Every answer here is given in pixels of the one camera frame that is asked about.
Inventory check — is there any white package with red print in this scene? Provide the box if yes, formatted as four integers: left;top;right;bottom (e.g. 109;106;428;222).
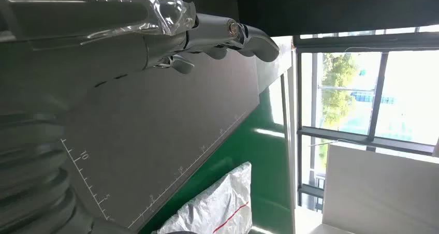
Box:
151;162;254;234

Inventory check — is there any green conveyor belt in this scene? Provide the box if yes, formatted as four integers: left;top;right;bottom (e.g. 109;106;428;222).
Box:
139;86;296;234

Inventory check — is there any white board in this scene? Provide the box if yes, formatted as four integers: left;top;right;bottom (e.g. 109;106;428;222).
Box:
310;141;439;234

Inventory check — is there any black scanner base plate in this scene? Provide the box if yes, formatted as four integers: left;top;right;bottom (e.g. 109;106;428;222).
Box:
64;49;260;233

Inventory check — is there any aluminium conveyor side rail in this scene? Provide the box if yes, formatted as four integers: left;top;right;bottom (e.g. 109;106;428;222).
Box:
255;36;299;234

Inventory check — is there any dark window frame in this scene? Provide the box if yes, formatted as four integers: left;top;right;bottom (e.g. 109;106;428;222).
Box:
293;25;439;213

